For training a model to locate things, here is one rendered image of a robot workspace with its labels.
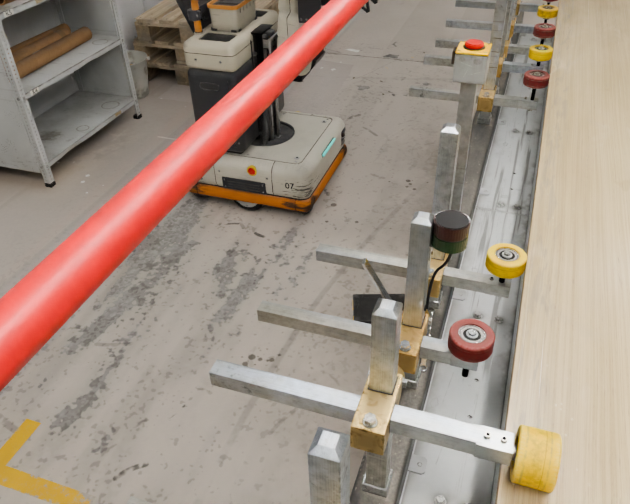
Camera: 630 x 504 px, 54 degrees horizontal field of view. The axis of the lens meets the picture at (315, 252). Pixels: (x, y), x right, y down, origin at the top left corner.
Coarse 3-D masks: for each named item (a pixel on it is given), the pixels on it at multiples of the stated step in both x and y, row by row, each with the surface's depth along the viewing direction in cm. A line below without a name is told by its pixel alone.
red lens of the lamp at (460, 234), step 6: (444, 210) 103; (438, 228) 100; (444, 228) 99; (462, 228) 99; (468, 228) 100; (438, 234) 100; (444, 234) 99; (450, 234) 99; (456, 234) 99; (462, 234) 99; (468, 234) 101; (444, 240) 100; (450, 240) 100; (456, 240) 100
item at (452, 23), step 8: (448, 24) 272; (456, 24) 270; (464, 24) 269; (472, 24) 268; (480, 24) 267; (488, 24) 266; (520, 24) 263; (528, 24) 263; (520, 32) 264; (528, 32) 262
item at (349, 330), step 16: (272, 304) 123; (272, 320) 122; (288, 320) 121; (304, 320) 119; (320, 320) 119; (336, 320) 119; (352, 320) 119; (336, 336) 119; (352, 336) 117; (368, 336) 116; (432, 352) 113; (448, 352) 111; (464, 368) 112
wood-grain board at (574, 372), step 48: (576, 0) 264; (624, 0) 262; (576, 48) 219; (624, 48) 217; (576, 96) 187; (624, 96) 186; (576, 144) 163; (624, 144) 162; (576, 192) 145; (624, 192) 144; (528, 240) 134; (576, 240) 130; (624, 240) 130; (528, 288) 118; (576, 288) 118; (624, 288) 118; (528, 336) 108; (576, 336) 108; (624, 336) 108; (528, 384) 100; (576, 384) 100; (624, 384) 99; (576, 432) 92; (624, 432) 92; (576, 480) 86; (624, 480) 86
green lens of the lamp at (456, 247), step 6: (432, 234) 102; (432, 240) 103; (438, 240) 101; (438, 246) 102; (444, 246) 101; (450, 246) 100; (456, 246) 100; (462, 246) 101; (444, 252) 101; (450, 252) 101; (456, 252) 101
